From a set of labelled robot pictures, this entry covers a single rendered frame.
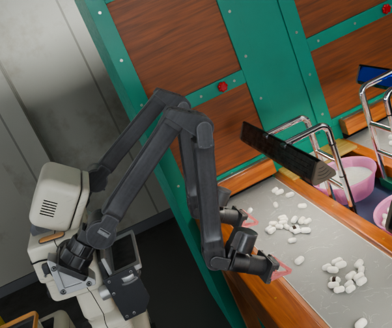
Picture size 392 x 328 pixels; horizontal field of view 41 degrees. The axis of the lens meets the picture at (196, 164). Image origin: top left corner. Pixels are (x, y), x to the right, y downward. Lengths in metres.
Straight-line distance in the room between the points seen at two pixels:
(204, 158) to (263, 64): 1.02
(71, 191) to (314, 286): 0.80
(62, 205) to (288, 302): 0.73
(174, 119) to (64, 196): 0.41
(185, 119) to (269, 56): 1.06
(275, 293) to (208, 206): 0.43
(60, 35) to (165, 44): 1.75
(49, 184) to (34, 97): 2.43
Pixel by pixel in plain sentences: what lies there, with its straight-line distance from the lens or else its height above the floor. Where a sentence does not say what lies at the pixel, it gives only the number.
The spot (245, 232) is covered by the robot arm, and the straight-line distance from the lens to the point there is 1.48.
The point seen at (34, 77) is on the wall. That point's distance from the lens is 3.89.
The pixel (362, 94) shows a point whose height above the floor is 1.09.
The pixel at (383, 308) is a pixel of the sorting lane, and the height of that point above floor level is 0.74.
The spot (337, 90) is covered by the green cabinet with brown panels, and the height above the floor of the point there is 0.98.
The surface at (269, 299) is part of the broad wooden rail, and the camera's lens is 1.70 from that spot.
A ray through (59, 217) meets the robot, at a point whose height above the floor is 1.27.
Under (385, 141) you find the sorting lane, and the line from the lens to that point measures 2.47.
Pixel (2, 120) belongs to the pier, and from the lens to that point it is 3.80.
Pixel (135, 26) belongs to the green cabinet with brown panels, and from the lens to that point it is 2.16.
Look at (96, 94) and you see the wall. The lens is 3.90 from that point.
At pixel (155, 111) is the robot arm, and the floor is 1.37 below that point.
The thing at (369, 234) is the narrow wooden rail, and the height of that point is 0.77.
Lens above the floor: 1.79
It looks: 21 degrees down
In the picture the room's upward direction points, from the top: 23 degrees counter-clockwise
